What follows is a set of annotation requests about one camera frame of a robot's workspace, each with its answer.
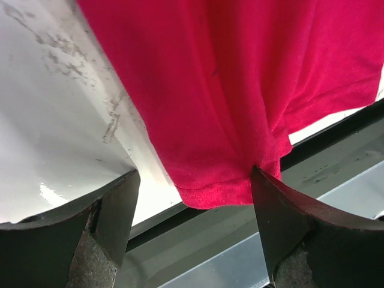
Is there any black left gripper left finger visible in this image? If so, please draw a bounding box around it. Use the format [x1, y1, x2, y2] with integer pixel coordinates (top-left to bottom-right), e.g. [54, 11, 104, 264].
[1, 170, 140, 287]

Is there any aluminium front rail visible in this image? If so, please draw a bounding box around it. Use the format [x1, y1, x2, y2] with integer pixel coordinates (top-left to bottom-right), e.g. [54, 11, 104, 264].
[115, 163, 383, 287]

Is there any crimson red t shirt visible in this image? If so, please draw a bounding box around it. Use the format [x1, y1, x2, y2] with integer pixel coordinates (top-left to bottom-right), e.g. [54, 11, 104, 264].
[79, 1, 383, 209]

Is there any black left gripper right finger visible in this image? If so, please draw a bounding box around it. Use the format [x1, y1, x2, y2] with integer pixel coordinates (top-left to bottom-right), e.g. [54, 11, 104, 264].
[250, 167, 383, 287]

